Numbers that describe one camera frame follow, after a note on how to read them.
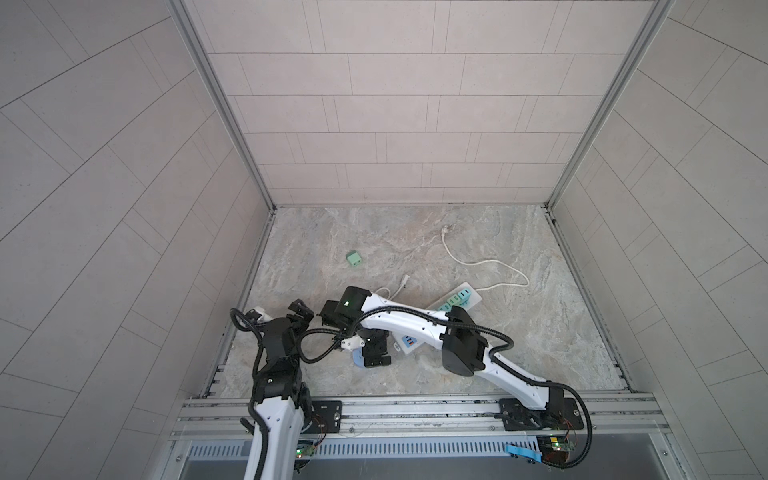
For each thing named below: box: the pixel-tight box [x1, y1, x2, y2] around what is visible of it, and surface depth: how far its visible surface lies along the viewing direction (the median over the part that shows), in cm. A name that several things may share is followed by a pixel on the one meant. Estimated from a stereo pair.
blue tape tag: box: [505, 444, 543, 463], surface depth 67 cm
